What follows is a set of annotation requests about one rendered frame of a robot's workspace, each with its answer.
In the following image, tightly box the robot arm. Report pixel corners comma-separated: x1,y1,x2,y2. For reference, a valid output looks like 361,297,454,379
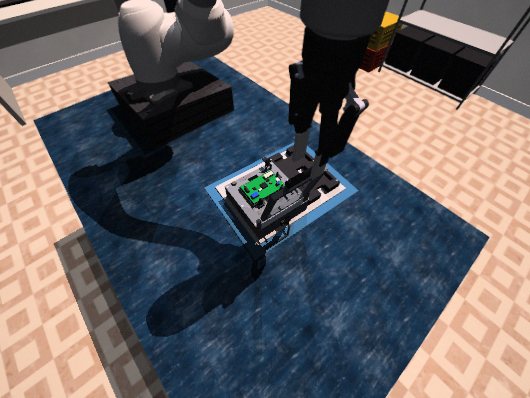
118,0,390,105

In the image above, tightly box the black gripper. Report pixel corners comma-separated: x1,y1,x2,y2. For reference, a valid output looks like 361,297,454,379
288,27,370,180

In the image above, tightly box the green circuit board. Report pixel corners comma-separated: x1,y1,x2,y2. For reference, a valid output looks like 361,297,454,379
241,171,285,204

